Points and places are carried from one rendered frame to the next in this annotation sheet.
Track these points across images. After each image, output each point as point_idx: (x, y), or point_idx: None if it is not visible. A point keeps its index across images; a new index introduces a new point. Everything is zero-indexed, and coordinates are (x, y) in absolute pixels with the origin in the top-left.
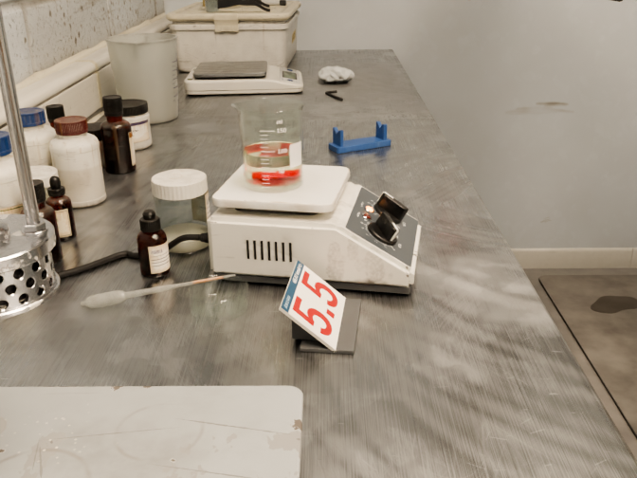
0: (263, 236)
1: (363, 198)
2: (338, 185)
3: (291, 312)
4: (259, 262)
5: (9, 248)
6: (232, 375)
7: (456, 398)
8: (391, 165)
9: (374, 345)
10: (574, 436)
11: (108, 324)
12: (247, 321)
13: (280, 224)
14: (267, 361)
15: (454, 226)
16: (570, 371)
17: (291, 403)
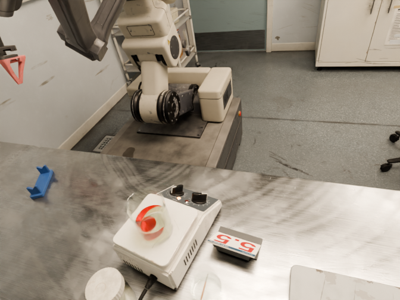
0: (188, 250)
1: (168, 197)
2: (174, 202)
3: (253, 253)
4: (188, 260)
5: None
6: (271, 293)
7: (296, 214)
8: (80, 178)
9: (256, 230)
10: (318, 190)
11: None
12: (225, 279)
13: (188, 238)
14: (262, 275)
15: (163, 175)
16: (282, 179)
17: (305, 270)
